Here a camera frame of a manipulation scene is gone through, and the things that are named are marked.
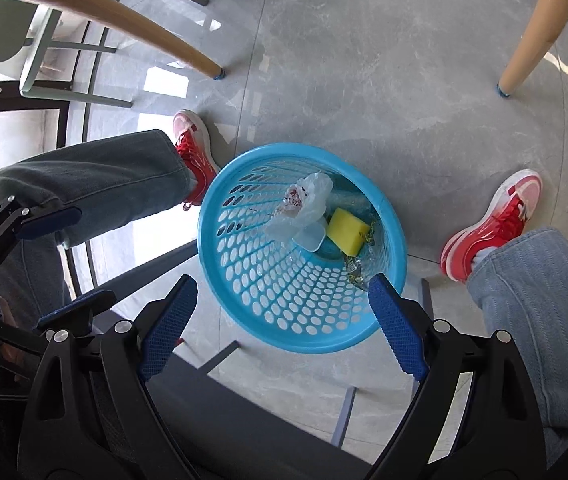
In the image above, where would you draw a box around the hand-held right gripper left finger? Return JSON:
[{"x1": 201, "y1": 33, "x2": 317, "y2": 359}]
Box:
[{"x1": 16, "y1": 274, "x2": 199, "y2": 480}]

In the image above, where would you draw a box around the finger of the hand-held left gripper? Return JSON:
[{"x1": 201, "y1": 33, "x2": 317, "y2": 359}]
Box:
[
  {"x1": 0, "y1": 196, "x2": 82, "y2": 273},
  {"x1": 0, "y1": 290, "x2": 117, "y2": 356}
]

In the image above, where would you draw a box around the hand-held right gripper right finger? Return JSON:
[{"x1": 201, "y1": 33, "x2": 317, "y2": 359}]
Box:
[{"x1": 368, "y1": 272, "x2": 547, "y2": 480}]

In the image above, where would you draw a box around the brown green snack wrapper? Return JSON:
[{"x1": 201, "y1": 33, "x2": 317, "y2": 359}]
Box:
[{"x1": 344, "y1": 220, "x2": 379, "y2": 288}]

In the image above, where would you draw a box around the blue plastic basket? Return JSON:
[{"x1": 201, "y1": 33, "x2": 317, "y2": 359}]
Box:
[{"x1": 198, "y1": 143, "x2": 407, "y2": 354}]

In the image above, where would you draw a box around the yellow sponge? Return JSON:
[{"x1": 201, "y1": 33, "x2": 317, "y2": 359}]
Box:
[{"x1": 326, "y1": 208, "x2": 371, "y2": 256}]

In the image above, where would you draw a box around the white plastic cup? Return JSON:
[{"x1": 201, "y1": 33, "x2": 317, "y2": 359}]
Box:
[{"x1": 291, "y1": 217, "x2": 327, "y2": 252}]

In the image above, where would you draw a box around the white plastic bag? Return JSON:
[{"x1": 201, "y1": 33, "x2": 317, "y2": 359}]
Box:
[{"x1": 264, "y1": 172, "x2": 335, "y2": 243}]

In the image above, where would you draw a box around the person's left leg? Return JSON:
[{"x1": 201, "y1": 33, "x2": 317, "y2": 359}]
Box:
[{"x1": 0, "y1": 129, "x2": 195, "y2": 331}]

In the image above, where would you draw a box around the person's leg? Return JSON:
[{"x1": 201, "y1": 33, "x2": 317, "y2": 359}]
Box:
[
  {"x1": 0, "y1": 129, "x2": 195, "y2": 331},
  {"x1": 466, "y1": 227, "x2": 568, "y2": 456}
]

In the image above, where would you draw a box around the grey padded chair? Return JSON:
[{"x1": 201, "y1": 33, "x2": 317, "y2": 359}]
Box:
[{"x1": 78, "y1": 240, "x2": 435, "y2": 480}]

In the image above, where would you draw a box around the person's right leg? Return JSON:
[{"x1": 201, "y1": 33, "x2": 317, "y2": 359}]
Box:
[{"x1": 466, "y1": 227, "x2": 568, "y2": 456}]

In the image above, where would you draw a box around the red white sneaker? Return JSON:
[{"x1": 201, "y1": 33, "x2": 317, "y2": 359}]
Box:
[
  {"x1": 440, "y1": 169, "x2": 542, "y2": 283},
  {"x1": 173, "y1": 109, "x2": 221, "y2": 208}
]

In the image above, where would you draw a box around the green plastic chair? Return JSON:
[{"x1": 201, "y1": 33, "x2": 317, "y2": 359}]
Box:
[{"x1": 0, "y1": 0, "x2": 209, "y2": 108}]

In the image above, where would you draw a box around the round white table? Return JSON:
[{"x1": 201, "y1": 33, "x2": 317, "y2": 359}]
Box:
[{"x1": 0, "y1": 0, "x2": 568, "y2": 98}]

